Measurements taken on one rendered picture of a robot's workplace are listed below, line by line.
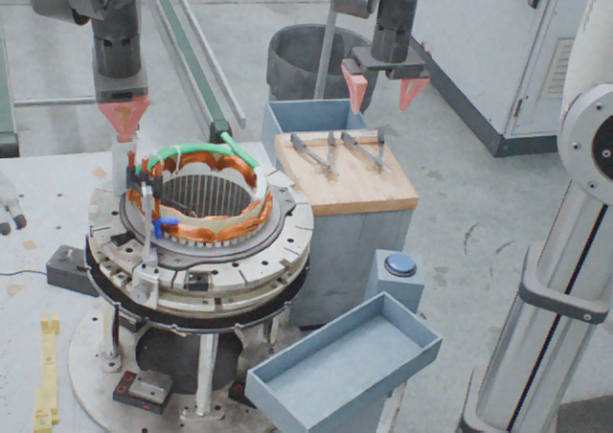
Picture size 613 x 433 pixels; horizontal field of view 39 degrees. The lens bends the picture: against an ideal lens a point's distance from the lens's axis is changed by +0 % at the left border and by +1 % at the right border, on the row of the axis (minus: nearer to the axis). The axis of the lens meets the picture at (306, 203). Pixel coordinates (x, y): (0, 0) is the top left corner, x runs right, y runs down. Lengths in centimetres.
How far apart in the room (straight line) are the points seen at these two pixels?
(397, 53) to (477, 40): 237
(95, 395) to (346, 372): 43
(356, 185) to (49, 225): 63
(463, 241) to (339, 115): 156
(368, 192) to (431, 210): 185
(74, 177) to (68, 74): 197
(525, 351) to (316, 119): 66
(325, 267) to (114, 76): 51
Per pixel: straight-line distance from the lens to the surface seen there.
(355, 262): 144
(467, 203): 331
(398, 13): 131
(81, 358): 143
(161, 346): 147
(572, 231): 106
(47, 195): 178
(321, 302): 148
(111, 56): 111
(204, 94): 217
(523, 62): 343
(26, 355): 147
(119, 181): 124
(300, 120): 160
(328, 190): 136
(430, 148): 357
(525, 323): 114
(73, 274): 154
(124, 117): 119
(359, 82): 133
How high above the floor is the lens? 185
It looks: 37 degrees down
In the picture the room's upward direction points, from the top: 10 degrees clockwise
